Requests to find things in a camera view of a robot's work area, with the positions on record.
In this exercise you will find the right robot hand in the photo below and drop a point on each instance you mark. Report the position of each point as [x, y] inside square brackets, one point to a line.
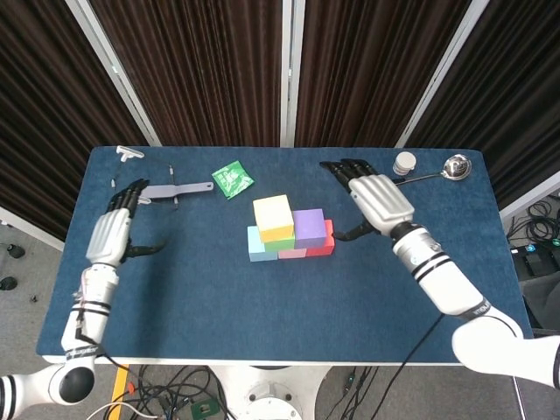
[380, 197]

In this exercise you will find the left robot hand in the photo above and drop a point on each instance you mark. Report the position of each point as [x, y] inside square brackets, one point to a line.
[109, 236]

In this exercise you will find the red foam cube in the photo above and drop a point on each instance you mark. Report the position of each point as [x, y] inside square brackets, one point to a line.
[329, 238]

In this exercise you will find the purple foam cube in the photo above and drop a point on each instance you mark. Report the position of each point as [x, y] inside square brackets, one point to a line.
[308, 225]

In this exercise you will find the pink foam cube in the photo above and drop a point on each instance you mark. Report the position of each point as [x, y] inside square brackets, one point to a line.
[292, 254]

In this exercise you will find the green foam cube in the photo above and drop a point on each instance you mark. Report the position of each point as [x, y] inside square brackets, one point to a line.
[284, 245]

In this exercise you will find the yellow foam cube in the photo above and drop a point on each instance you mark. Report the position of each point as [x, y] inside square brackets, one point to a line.
[273, 214]

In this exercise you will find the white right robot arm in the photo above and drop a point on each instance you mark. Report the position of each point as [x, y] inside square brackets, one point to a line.
[446, 284]

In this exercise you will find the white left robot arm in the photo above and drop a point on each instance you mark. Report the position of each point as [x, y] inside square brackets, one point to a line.
[89, 306]

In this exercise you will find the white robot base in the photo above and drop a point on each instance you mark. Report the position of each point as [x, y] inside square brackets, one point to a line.
[271, 394]

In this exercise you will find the white jar red label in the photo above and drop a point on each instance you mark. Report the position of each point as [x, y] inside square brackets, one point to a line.
[404, 162]

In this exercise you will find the dark brown curtain panel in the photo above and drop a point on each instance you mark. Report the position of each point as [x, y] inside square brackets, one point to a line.
[197, 65]
[525, 109]
[372, 65]
[35, 109]

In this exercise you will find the light blue foam cube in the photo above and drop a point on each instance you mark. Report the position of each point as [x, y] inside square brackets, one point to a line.
[256, 247]

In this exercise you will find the green sachet packet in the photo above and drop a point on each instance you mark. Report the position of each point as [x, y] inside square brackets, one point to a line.
[232, 179]

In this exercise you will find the blue table cloth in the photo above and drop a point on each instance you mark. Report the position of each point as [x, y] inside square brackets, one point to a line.
[240, 306]

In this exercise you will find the orange plastic object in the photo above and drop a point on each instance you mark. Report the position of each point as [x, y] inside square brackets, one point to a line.
[130, 387]

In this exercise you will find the black power strip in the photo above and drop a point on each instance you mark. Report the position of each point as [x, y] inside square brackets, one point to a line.
[534, 260]

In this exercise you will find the green circuit board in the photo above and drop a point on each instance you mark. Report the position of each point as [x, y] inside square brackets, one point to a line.
[204, 409]

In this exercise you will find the white partition frame bar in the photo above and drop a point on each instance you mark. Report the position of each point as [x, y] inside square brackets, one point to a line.
[529, 197]
[30, 227]

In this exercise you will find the white partition post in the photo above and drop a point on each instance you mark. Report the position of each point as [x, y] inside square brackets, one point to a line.
[292, 70]
[114, 74]
[442, 74]

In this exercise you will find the white table frame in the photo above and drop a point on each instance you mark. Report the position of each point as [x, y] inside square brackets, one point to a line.
[219, 361]

